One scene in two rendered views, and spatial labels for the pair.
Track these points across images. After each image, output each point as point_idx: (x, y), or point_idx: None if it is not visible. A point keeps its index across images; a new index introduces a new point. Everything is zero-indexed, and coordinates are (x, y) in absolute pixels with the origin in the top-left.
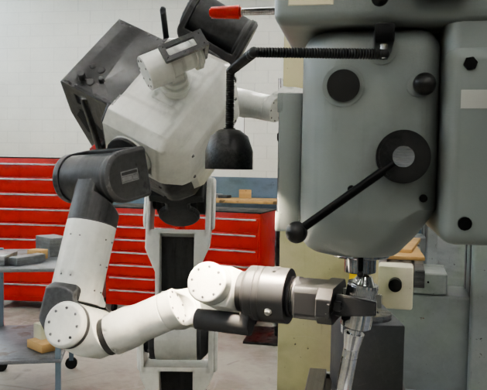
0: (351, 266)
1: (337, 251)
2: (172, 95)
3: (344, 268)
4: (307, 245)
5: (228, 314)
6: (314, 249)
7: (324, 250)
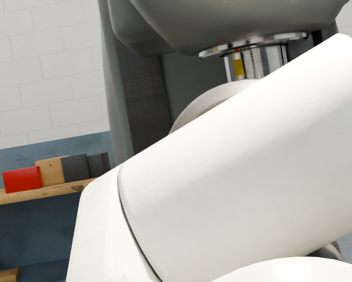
0: (284, 61)
1: (341, 9)
2: None
3: (269, 71)
4: (306, 3)
5: (321, 249)
6: (317, 10)
7: (337, 7)
